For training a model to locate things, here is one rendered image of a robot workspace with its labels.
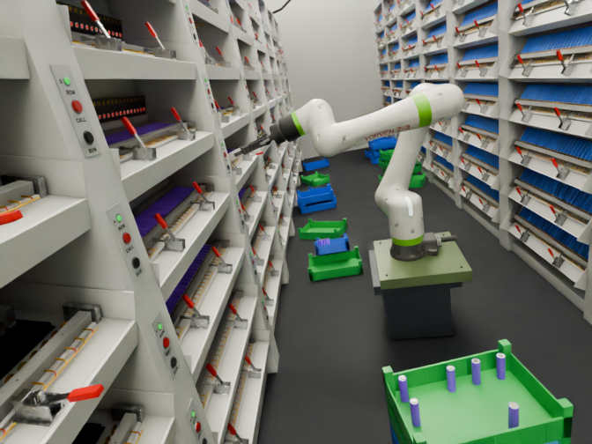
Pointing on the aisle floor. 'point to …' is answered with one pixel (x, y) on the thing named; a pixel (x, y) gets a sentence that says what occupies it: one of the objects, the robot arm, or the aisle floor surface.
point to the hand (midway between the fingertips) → (235, 154)
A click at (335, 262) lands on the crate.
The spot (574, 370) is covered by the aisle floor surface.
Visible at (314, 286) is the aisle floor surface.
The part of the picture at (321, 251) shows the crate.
